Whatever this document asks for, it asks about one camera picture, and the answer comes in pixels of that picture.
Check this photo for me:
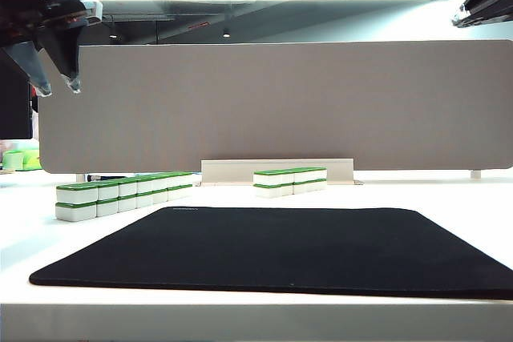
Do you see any grey fabric desk divider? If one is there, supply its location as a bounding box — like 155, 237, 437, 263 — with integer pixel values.
39, 39, 513, 175

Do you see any yellow-green plastic box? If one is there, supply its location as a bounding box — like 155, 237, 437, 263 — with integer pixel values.
22, 148, 42, 171

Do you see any black rectangular table mat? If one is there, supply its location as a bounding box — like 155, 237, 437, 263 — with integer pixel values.
28, 206, 513, 301

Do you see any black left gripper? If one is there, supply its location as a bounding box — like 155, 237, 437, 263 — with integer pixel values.
0, 0, 87, 98

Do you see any green plastic container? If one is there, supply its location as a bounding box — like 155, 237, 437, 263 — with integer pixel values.
2, 149, 24, 171

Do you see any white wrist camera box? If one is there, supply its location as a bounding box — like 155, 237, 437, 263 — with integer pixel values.
82, 0, 103, 25

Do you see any black monitor screen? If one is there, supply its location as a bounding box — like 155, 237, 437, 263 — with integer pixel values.
0, 51, 33, 141

